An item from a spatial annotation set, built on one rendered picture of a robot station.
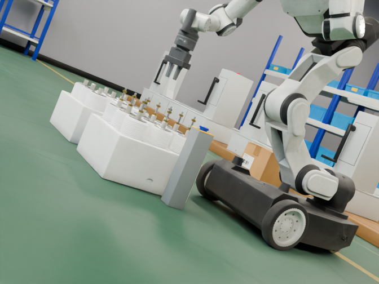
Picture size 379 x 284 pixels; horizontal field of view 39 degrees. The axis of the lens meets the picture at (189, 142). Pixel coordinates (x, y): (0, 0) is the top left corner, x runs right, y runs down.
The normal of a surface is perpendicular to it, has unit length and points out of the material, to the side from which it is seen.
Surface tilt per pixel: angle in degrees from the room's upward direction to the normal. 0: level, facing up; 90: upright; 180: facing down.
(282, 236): 90
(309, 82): 90
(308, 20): 146
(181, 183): 90
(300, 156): 90
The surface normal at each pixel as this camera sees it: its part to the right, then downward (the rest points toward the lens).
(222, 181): -0.79, -0.29
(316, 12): -0.64, 0.67
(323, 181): 0.47, 0.28
